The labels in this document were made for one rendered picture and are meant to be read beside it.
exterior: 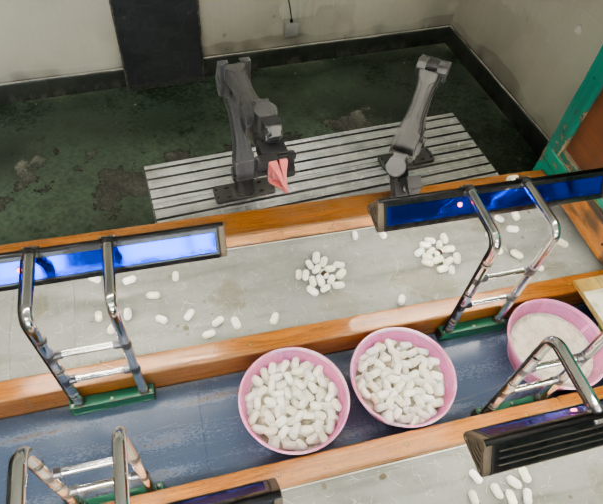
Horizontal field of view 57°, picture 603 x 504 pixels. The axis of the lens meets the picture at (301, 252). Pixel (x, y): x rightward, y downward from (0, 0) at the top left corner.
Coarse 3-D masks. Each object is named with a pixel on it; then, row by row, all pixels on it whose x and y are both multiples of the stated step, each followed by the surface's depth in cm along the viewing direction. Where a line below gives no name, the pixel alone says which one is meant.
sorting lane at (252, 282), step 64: (256, 256) 160; (320, 256) 162; (384, 256) 163; (448, 256) 165; (512, 256) 167; (576, 256) 168; (0, 320) 142; (64, 320) 143; (128, 320) 144; (192, 320) 146; (256, 320) 147; (320, 320) 149
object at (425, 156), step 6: (420, 150) 201; (426, 150) 202; (378, 156) 198; (384, 156) 198; (390, 156) 198; (420, 156) 199; (426, 156) 200; (432, 156) 200; (384, 162) 196; (408, 162) 196; (414, 162) 197; (420, 162) 198; (426, 162) 198; (384, 168) 194
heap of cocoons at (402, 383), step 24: (360, 360) 143; (384, 360) 143; (408, 360) 145; (432, 360) 143; (360, 384) 138; (384, 384) 139; (408, 384) 140; (432, 384) 141; (384, 408) 135; (408, 408) 136; (432, 408) 136
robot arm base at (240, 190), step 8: (232, 184) 184; (240, 184) 177; (248, 184) 178; (256, 184) 185; (264, 184) 186; (216, 192) 182; (224, 192) 182; (232, 192) 182; (240, 192) 180; (248, 192) 181; (256, 192) 183; (264, 192) 183; (272, 192) 184; (216, 200) 180; (224, 200) 180; (232, 200) 181
